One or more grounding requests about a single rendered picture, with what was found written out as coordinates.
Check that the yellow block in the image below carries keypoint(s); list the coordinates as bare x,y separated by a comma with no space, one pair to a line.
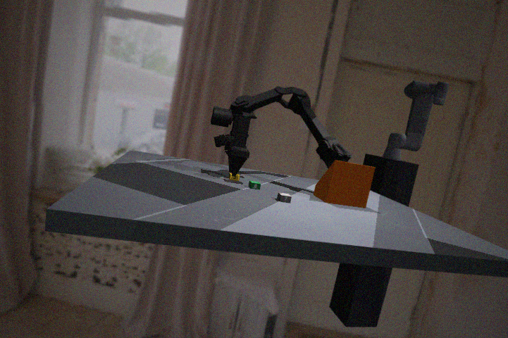
236,178

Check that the green block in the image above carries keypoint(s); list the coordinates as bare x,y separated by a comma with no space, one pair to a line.
254,185

